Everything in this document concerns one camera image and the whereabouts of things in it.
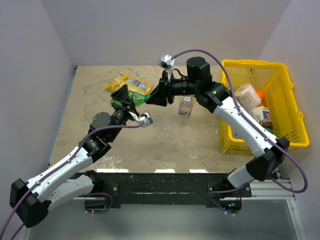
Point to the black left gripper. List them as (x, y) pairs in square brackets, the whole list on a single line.
[(123, 96)]

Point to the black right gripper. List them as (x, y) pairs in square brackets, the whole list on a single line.
[(162, 91)]

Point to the green plastic bottle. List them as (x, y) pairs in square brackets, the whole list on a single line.
[(137, 97)]

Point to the small white bottle cap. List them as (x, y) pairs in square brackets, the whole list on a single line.
[(187, 99)]

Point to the small labelled clear bottle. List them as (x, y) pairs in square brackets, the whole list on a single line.
[(184, 111)]

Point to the green bottle cap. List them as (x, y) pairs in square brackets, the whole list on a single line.
[(147, 97)]

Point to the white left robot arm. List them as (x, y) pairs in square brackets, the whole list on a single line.
[(32, 199)]

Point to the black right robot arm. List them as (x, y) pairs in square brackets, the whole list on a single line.
[(268, 150)]

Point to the crumpled clear plastic bottle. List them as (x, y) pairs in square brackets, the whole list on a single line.
[(237, 132)]

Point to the yellow snack bag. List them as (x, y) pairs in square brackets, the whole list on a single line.
[(132, 83)]

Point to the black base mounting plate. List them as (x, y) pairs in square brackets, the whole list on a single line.
[(117, 189)]

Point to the orange ball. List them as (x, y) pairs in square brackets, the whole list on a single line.
[(260, 94)]

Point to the orange white carton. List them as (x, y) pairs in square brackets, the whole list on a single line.
[(263, 116)]

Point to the yellow plastic basket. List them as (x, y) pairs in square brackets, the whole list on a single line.
[(273, 79)]

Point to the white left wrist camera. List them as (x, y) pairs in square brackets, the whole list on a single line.
[(144, 120)]

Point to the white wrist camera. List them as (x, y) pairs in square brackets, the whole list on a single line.
[(144, 120), (167, 63)]

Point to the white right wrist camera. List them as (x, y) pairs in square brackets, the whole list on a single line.
[(167, 63)]

